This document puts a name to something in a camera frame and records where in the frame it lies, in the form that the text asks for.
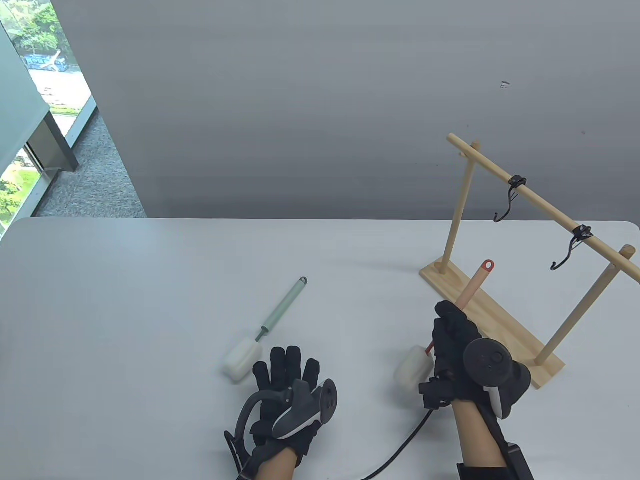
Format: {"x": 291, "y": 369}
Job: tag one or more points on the person's right hand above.
{"x": 450, "y": 340}

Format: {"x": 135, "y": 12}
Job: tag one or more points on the grey left hand controller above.
{"x": 300, "y": 415}

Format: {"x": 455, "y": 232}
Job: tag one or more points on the grey window frame post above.
{"x": 55, "y": 145}

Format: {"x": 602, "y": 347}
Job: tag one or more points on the grey right hand controller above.
{"x": 492, "y": 367}

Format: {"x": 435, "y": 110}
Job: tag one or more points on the person's right forearm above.
{"x": 475, "y": 435}

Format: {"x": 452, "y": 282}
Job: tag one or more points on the person's left forearm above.
{"x": 272, "y": 469}

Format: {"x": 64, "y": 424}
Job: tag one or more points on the grey hand controller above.
{"x": 492, "y": 367}
{"x": 300, "y": 415}

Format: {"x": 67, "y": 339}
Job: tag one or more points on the person's left hand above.
{"x": 285, "y": 370}

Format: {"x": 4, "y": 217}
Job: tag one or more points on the black metal s-hook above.
{"x": 516, "y": 181}
{"x": 582, "y": 232}

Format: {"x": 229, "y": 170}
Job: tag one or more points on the glass window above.
{"x": 40, "y": 30}

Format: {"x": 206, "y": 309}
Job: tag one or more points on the wooden hanging rack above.
{"x": 505, "y": 325}

